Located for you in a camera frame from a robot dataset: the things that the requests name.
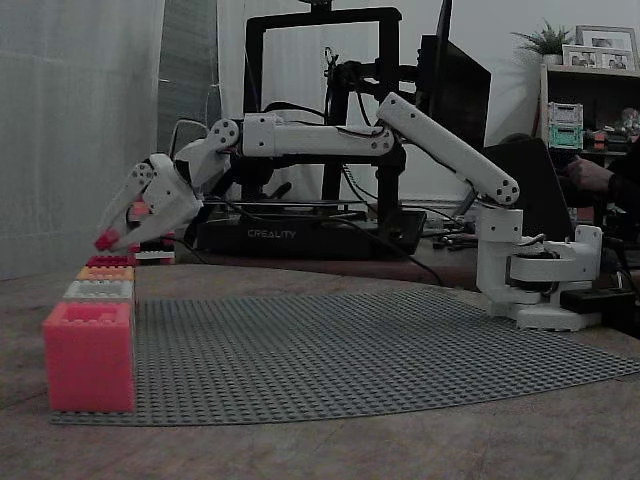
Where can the white storage crate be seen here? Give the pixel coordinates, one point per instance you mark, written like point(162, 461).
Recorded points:
point(566, 112)

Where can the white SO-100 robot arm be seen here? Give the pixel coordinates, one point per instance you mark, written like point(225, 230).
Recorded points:
point(450, 150)

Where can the black chair back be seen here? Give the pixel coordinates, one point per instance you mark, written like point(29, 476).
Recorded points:
point(530, 175)

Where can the large white photo frame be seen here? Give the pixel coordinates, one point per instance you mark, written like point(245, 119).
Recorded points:
point(607, 40)

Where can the grey white brick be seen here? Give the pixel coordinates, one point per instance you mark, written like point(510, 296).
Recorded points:
point(100, 291)

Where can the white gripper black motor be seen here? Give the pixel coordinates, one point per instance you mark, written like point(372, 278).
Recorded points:
point(167, 196)

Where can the person's hand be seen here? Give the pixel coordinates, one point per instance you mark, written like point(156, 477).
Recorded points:
point(587, 175)

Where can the orange brick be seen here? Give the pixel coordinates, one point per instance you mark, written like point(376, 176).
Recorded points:
point(105, 273)

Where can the wooden shelf unit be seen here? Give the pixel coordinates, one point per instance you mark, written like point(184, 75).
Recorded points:
point(600, 74)

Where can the green storage crate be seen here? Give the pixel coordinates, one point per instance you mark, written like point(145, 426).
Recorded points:
point(566, 137)

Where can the black Creality 3D printer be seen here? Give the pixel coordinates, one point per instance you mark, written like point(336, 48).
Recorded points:
point(310, 235)

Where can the small potted green plant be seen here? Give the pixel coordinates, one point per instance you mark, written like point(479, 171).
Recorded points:
point(547, 42)

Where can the small white photo frame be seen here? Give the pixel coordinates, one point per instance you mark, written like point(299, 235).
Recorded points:
point(617, 61)
point(581, 56)

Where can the grey Lego baseplate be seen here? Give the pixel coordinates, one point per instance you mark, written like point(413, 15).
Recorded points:
point(325, 350)

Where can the white sheer curtain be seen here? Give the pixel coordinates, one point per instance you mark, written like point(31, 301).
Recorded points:
point(75, 125)

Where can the black power strip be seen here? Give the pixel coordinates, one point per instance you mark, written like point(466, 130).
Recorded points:
point(597, 300)

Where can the black computer monitor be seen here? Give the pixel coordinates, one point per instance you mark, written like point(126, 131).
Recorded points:
point(460, 100)

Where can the large pink brick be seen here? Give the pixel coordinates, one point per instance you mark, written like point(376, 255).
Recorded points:
point(90, 360)

